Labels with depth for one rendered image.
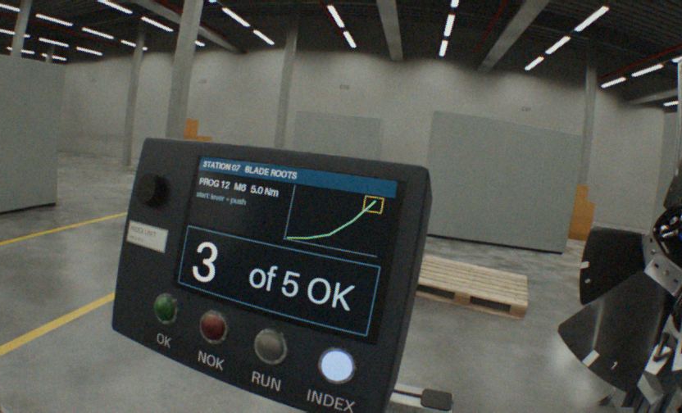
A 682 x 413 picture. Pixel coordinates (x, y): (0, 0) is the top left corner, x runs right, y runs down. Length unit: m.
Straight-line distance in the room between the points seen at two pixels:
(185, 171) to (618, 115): 14.83
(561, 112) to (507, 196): 7.94
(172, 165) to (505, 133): 6.05
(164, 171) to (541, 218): 6.34
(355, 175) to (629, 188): 15.00
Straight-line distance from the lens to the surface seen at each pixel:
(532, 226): 6.49
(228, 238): 0.29
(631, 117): 15.28
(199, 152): 0.32
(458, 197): 6.14
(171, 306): 0.32
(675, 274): 0.89
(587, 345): 0.80
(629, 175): 15.15
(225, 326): 0.29
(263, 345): 0.27
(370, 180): 0.25
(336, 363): 0.26
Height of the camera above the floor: 1.26
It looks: 9 degrees down
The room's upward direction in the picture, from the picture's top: 7 degrees clockwise
